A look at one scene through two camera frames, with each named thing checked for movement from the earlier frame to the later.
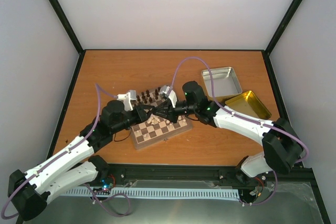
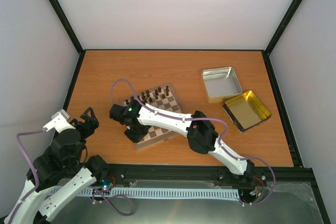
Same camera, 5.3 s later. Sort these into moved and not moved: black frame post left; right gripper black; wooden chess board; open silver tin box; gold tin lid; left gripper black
Moved: right gripper black; left gripper black
Not moved: gold tin lid; open silver tin box; wooden chess board; black frame post left
